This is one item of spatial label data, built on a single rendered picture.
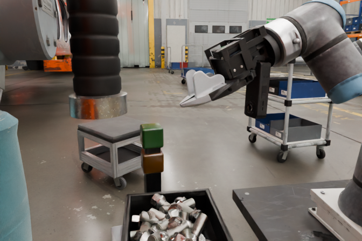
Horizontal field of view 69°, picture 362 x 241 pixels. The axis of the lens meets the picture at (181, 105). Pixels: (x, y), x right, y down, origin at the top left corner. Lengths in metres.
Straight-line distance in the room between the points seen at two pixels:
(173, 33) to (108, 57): 11.65
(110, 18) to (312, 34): 0.45
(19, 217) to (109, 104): 0.15
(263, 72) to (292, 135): 1.56
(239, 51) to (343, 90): 0.22
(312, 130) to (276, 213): 1.31
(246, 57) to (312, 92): 1.61
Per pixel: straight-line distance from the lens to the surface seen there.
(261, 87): 0.53
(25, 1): 0.33
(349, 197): 0.87
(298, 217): 0.94
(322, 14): 0.61
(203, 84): 0.47
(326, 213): 0.92
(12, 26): 0.34
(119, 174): 1.59
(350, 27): 14.04
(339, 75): 0.59
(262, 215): 0.91
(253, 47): 0.53
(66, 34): 6.07
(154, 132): 0.48
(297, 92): 2.00
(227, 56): 0.48
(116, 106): 0.20
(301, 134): 2.12
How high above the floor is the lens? 0.80
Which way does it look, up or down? 12 degrees down
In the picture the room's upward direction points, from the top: straight up
